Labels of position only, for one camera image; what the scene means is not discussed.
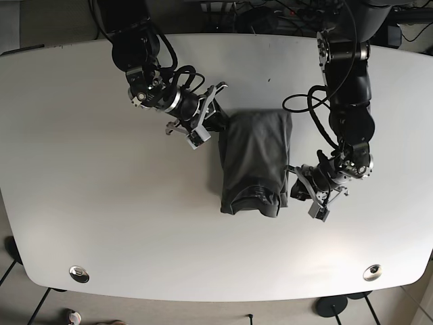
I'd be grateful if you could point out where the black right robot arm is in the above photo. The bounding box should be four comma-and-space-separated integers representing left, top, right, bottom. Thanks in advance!
88, 1, 229, 149

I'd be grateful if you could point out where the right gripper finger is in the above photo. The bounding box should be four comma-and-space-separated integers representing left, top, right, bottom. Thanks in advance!
202, 101, 229, 132

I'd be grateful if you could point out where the left black table leg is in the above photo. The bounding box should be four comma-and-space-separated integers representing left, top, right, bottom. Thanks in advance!
27, 288, 51, 325

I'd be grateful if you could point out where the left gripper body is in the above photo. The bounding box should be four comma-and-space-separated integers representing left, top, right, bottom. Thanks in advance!
288, 165, 350, 222

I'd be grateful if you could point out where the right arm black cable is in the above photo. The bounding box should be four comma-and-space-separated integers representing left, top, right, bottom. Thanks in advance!
155, 30, 207, 92

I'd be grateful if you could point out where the left silver table grommet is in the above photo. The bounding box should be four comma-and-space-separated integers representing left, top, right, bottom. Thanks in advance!
69, 265, 90, 284

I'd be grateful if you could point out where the white sneaker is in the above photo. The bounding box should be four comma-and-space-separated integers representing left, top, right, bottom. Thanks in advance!
66, 309, 82, 325

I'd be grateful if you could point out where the black round stand base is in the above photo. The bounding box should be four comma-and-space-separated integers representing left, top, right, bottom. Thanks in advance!
315, 295, 348, 318

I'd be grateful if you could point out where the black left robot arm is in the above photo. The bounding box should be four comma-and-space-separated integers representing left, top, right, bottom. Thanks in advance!
289, 1, 392, 221

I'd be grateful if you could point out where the grey multi-socket box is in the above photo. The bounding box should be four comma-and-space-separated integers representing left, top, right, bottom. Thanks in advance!
235, 7, 278, 34

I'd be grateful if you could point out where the right silver table grommet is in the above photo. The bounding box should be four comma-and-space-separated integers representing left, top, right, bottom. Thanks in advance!
363, 264, 383, 282

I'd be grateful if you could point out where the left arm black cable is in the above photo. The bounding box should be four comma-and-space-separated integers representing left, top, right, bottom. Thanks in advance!
281, 0, 359, 150

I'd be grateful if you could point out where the silver table grommet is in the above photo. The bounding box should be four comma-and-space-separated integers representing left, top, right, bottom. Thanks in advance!
363, 264, 383, 282
69, 265, 90, 284

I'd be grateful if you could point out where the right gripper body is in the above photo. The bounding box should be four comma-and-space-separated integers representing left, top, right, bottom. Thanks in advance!
164, 82, 227, 149

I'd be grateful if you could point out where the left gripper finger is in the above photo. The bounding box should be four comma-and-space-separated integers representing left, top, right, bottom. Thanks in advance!
290, 179, 311, 201

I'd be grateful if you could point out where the charcoal grey T-shirt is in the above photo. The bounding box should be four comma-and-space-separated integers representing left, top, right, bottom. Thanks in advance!
219, 109, 292, 218

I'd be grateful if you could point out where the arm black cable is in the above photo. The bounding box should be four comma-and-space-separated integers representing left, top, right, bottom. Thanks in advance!
281, 0, 359, 150
155, 30, 207, 92

